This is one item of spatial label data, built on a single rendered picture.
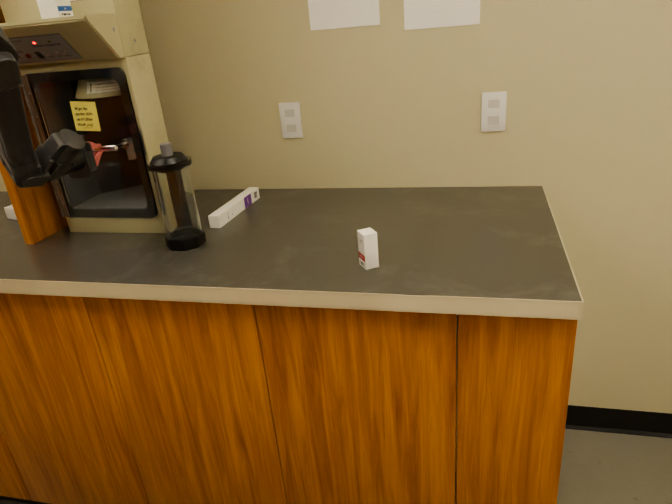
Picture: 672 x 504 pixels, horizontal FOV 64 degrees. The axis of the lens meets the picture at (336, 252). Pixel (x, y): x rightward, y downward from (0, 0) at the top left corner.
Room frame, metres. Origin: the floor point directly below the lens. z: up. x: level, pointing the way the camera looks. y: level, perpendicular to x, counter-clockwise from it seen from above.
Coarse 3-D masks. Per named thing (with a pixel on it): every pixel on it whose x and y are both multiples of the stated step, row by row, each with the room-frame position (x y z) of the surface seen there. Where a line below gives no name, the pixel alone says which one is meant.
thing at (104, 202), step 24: (48, 72) 1.47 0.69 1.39; (72, 72) 1.45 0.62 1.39; (96, 72) 1.43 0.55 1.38; (120, 72) 1.42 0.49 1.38; (48, 96) 1.48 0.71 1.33; (72, 96) 1.46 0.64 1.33; (96, 96) 1.44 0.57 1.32; (120, 96) 1.42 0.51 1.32; (48, 120) 1.49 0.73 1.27; (72, 120) 1.46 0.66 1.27; (120, 120) 1.42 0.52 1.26; (120, 168) 1.43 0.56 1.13; (144, 168) 1.41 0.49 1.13; (72, 192) 1.48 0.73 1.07; (96, 192) 1.46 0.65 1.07; (120, 192) 1.44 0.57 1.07; (144, 192) 1.42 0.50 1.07; (72, 216) 1.49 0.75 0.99; (96, 216) 1.47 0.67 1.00; (120, 216) 1.45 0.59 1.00; (144, 216) 1.42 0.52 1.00
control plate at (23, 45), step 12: (24, 36) 1.39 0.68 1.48; (36, 36) 1.38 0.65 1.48; (48, 36) 1.37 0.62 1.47; (60, 36) 1.37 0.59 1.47; (24, 48) 1.42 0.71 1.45; (36, 48) 1.41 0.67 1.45; (48, 48) 1.41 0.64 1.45; (60, 48) 1.40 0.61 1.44; (72, 48) 1.39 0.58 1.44; (24, 60) 1.46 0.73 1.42; (36, 60) 1.45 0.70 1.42; (48, 60) 1.44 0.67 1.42
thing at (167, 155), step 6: (162, 144) 1.32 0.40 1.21; (168, 144) 1.32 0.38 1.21; (162, 150) 1.32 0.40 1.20; (168, 150) 1.32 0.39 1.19; (156, 156) 1.33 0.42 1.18; (162, 156) 1.32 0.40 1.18; (168, 156) 1.32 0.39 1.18; (174, 156) 1.31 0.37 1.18; (180, 156) 1.32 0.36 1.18; (150, 162) 1.31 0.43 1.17; (156, 162) 1.30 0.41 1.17; (162, 162) 1.29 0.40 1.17; (168, 162) 1.29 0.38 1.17; (174, 162) 1.29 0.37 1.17
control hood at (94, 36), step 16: (80, 16) 1.32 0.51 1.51; (96, 16) 1.35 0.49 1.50; (112, 16) 1.41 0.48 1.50; (16, 32) 1.38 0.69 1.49; (32, 32) 1.37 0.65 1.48; (48, 32) 1.36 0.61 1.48; (64, 32) 1.36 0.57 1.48; (80, 32) 1.35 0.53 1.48; (96, 32) 1.34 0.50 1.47; (112, 32) 1.40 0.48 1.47; (80, 48) 1.39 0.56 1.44; (96, 48) 1.38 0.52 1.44; (112, 48) 1.38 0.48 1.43; (32, 64) 1.47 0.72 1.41
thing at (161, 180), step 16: (160, 176) 1.29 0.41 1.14; (176, 176) 1.29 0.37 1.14; (160, 192) 1.29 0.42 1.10; (176, 192) 1.29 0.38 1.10; (192, 192) 1.32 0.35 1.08; (160, 208) 1.31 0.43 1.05; (176, 208) 1.29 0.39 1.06; (192, 208) 1.31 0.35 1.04; (176, 224) 1.29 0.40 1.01; (192, 224) 1.30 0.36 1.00
